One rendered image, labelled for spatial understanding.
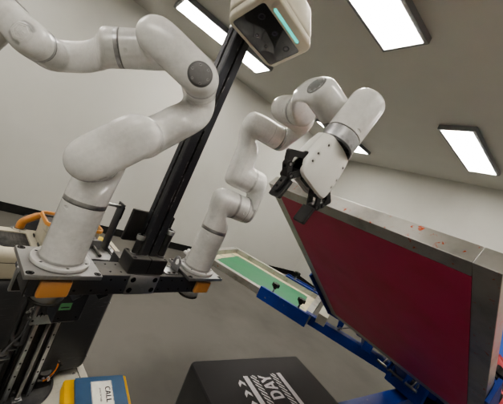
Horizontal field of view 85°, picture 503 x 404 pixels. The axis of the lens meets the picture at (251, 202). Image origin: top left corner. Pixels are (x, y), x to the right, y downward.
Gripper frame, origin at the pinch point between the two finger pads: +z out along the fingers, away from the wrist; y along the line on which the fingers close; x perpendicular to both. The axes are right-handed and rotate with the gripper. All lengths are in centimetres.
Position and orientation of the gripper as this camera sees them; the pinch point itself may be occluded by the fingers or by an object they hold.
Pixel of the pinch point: (289, 205)
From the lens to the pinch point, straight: 53.8
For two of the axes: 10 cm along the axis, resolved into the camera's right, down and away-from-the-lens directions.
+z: -6.1, 7.8, -1.3
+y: -5.9, -5.6, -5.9
